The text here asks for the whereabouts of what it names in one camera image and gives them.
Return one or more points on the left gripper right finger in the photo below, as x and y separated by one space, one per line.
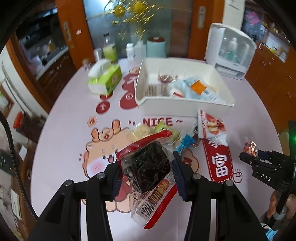
235 219

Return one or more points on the yellow noodle snack packet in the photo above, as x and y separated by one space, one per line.
140 131

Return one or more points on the white plastic storage bin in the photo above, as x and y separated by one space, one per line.
153 97

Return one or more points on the teal ceramic canister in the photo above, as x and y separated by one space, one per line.
156 47

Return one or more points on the white cosmetics organizer cabinet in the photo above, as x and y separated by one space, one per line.
229 50

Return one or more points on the dark seaweed snack pack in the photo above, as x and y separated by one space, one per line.
146 164

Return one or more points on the pink cartoon table mat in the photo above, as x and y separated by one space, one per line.
83 133

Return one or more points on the blue candy wrapper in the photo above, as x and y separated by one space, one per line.
185 142

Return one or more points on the clear bottle green label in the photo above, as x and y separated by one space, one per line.
109 49

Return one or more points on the red white snack packet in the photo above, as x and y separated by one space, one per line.
211 129

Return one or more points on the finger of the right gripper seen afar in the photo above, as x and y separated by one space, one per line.
248 159

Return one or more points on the orange white snack packet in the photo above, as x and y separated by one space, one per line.
198 87

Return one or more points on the white squeeze bottle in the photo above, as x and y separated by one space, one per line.
140 51

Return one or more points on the light blue printed snack bag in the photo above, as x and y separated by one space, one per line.
181 89

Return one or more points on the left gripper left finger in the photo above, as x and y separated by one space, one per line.
61 218

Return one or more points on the gold candy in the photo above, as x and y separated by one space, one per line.
167 78

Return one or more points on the green tissue pack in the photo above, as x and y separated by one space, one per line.
103 77

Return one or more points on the brown red candy wrapper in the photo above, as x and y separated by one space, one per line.
250 147

